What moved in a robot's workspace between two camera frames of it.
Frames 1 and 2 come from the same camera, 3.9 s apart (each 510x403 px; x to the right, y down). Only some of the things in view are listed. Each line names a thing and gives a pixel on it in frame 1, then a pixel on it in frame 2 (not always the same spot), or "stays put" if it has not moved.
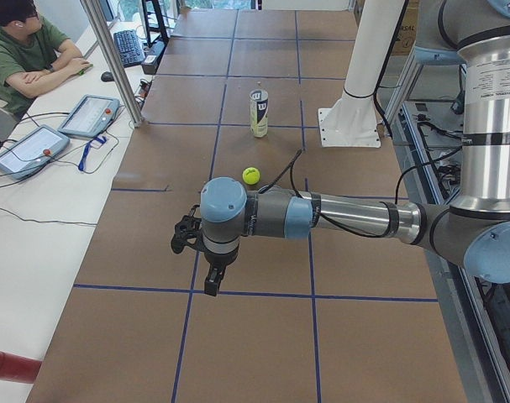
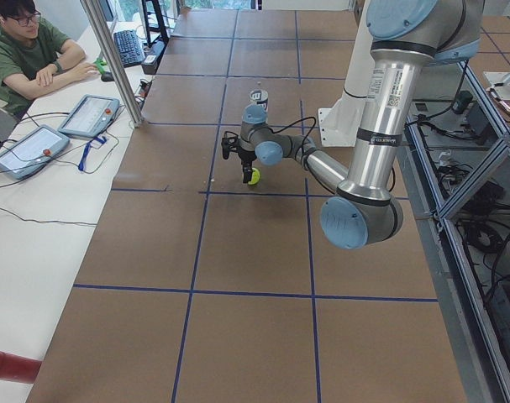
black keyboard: (128, 47) stays put
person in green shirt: (25, 54) stays put
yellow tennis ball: (250, 175) stays put
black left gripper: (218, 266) → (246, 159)
